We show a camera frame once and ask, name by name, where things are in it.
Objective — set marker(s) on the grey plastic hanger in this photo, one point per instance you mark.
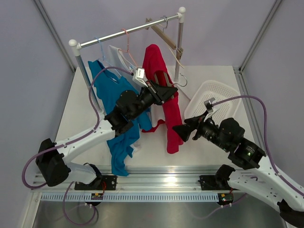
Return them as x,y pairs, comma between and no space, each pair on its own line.
167,81

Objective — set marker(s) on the pink wire hanger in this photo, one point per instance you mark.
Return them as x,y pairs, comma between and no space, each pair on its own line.
128,47

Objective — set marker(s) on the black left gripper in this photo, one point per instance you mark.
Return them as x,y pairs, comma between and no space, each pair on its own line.
160,94

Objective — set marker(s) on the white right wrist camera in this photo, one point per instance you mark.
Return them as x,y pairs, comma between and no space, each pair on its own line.
211,110

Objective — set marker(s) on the red t shirt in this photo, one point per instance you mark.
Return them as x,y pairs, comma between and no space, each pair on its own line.
152,63

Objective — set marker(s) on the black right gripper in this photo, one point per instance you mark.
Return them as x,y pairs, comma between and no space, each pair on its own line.
184,130

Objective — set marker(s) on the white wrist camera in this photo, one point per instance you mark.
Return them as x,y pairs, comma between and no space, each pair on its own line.
211,110
139,77

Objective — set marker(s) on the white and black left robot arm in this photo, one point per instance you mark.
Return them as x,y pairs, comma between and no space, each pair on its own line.
54,159

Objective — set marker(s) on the white slotted cable duct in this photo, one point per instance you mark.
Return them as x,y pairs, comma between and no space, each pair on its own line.
130,197

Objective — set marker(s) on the white t shirt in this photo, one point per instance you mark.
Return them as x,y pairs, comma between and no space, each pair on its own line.
117,58

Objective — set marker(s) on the white plastic laundry basket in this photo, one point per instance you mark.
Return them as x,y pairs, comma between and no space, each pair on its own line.
219,91

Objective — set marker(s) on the aluminium mounting rail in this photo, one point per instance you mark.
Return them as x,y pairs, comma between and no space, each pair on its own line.
163,179

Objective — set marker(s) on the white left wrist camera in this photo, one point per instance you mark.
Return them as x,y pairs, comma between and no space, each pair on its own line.
139,77

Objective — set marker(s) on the wooden clip hanger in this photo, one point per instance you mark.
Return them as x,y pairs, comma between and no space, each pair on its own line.
175,49

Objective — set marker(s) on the silver white clothes rack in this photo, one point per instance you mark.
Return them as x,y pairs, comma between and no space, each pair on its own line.
149,24

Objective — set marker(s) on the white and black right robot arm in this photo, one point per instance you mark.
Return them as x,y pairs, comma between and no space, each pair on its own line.
266,184

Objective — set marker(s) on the light blue wire hanger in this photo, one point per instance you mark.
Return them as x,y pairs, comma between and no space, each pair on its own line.
104,58

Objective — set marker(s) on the blue t shirt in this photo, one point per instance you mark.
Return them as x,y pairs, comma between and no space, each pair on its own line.
109,88

